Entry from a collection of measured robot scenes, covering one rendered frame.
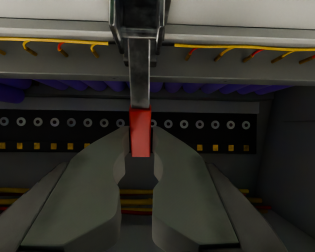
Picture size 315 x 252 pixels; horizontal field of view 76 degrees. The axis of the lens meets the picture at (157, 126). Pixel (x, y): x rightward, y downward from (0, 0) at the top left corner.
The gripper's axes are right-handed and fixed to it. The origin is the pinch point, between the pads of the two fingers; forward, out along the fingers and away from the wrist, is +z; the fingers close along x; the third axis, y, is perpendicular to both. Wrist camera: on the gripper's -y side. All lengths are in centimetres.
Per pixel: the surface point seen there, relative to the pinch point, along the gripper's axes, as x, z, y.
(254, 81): 8.3, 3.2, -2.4
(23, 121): -15.1, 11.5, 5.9
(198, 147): 7.0, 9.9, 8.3
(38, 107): -13.0, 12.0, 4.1
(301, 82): 11.9, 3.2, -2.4
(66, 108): -9.7, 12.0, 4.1
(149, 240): 0.8, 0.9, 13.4
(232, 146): 11.5, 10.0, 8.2
